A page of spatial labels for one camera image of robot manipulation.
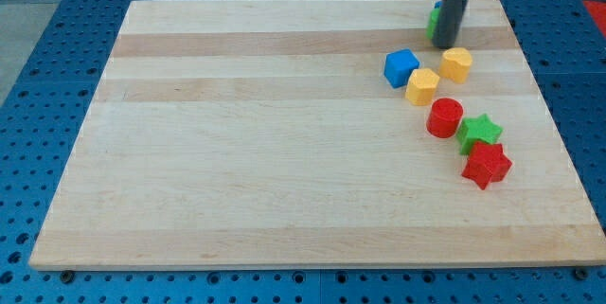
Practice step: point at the red cylinder block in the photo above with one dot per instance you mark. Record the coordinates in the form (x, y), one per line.
(444, 117)

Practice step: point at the yellow hexagon block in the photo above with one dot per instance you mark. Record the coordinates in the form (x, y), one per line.
(421, 86)

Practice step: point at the yellow heart block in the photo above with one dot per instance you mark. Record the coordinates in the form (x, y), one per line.
(455, 64)

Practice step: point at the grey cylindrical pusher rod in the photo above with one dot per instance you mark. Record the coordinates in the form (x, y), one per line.
(448, 23)

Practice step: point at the blue cube block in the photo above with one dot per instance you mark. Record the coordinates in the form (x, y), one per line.
(398, 67)

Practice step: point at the green block behind rod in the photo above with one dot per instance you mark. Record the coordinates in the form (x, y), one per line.
(432, 23)

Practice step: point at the red object at right edge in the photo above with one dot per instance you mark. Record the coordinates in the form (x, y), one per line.
(597, 10)

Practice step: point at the green star block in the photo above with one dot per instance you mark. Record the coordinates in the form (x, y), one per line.
(473, 129)

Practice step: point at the wooden board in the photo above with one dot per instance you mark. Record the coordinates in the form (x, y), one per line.
(262, 134)

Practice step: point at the red star block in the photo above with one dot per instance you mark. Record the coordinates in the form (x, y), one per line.
(487, 163)

